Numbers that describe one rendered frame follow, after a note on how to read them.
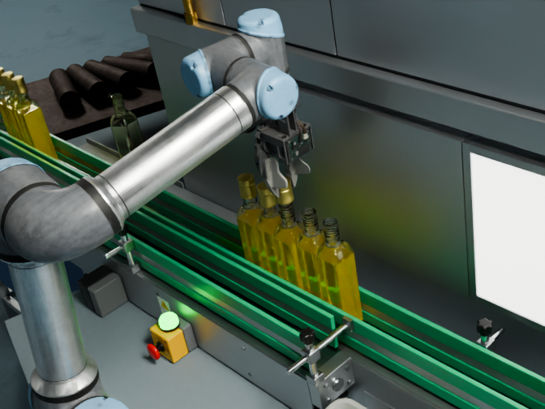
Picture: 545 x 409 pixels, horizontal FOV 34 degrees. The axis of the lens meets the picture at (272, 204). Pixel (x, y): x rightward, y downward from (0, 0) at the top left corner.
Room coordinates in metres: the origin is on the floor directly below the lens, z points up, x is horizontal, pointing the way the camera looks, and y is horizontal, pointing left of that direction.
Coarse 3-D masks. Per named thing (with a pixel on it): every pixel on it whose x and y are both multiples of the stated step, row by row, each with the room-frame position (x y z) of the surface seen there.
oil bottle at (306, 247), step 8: (320, 232) 1.39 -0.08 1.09; (296, 240) 1.40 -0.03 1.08; (304, 240) 1.38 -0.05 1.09; (312, 240) 1.38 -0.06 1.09; (320, 240) 1.38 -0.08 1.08; (296, 248) 1.40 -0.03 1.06; (304, 248) 1.38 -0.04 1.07; (312, 248) 1.37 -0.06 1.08; (304, 256) 1.38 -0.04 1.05; (312, 256) 1.36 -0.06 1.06; (304, 264) 1.39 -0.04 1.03; (312, 264) 1.37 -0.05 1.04; (304, 272) 1.39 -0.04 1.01; (312, 272) 1.37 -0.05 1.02; (304, 280) 1.39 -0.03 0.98; (312, 280) 1.37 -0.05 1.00; (304, 288) 1.40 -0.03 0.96; (312, 288) 1.38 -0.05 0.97; (320, 288) 1.36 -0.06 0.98; (320, 296) 1.36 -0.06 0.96
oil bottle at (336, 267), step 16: (320, 256) 1.34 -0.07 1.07; (336, 256) 1.32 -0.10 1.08; (352, 256) 1.34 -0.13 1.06; (320, 272) 1.35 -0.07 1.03; (336, 272) 1.32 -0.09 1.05; (352, 272) 1.34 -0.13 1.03; (336, 288) 1.32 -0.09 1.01; (352, 288) 1.33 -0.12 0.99; (336, 304) 1.32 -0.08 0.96; (352, 304) 1.33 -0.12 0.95
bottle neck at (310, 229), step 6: (306, 210) 1.41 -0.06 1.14; (312, 210) 1.40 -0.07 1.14; (306, 216) 1.39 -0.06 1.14; (312, 216) 1.39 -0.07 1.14; (306, 222) 1.39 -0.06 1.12; (312, 222) 1.39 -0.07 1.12; (306, 228) 1.39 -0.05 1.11; (312, 228) 1.38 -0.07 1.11; (318, 228) 1.39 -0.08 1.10; (306, 234) 1.39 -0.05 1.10; (312, 234) 1.38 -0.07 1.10
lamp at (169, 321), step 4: (168, 312) 1.54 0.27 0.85; (172, 312) 1.54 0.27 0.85; (160, 316) 1.53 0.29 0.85; (164, 316) 1.53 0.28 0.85; (168, 316) 1.52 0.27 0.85; (172, 316) 1.52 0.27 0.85; (176, 316) 1.53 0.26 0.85; (160, 320) 1.52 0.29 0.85; (164, 320) 1.52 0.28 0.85; (168, 320) 1.51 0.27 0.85; (172, 320) 1.51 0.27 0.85; (176, 320) 1.52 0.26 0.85; (160, 324) 1.52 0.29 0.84; (164, 324) 1.51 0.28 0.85; (168, 324) 1.51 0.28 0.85; (172, 324) 1.51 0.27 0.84; (176, 324) 1.51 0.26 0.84; (160, 328) 1.52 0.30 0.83; (164, 328) 1.51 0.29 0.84; (168, 328) 1.51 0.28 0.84; (172, 328) 1.51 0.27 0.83; (176, 328) 1.51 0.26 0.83; (168, 332) 1.50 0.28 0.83
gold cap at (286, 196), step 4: (288, 180) 1.44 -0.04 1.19; (288, 184) 1.43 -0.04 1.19; (280, 188) 1.43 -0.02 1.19; (284, 188) 1.43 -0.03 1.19; (288, 188) 1.43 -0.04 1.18; (280, 192) 1.43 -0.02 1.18; (284, 192) 1.42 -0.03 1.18; (288, 192) 1.43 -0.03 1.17; (292, 192) 1.44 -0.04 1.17; (276, 196) 1.44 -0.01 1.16; (280, 196) 1.43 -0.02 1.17; (284, 196) 1.42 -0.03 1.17; (288, 196) 1.43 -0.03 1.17; (292, 196) 1.43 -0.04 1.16; (276, 200) 1.44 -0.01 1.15; (280, 200) 1.43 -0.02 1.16; (284, 200) 1.43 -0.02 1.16; (288, 200) 1.43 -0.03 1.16; (292, 200) 1.43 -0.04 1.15
